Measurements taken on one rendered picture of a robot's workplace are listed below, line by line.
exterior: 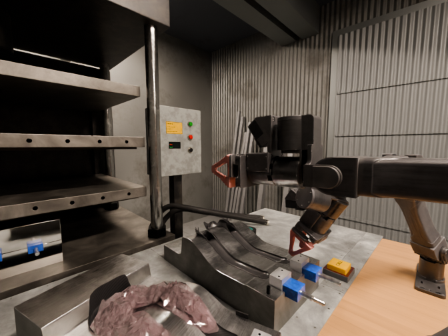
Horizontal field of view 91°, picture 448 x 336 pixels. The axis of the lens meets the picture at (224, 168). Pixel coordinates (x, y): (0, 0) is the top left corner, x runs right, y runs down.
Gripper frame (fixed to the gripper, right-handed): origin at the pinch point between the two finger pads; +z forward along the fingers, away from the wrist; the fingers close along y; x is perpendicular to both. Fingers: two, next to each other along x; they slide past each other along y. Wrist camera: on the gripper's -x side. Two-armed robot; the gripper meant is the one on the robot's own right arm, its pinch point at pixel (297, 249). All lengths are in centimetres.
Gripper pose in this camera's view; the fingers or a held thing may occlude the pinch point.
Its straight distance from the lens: 70.6
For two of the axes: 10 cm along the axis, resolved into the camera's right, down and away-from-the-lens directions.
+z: -3.8, 8.2, 4.2
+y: -7.1, 0.3, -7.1
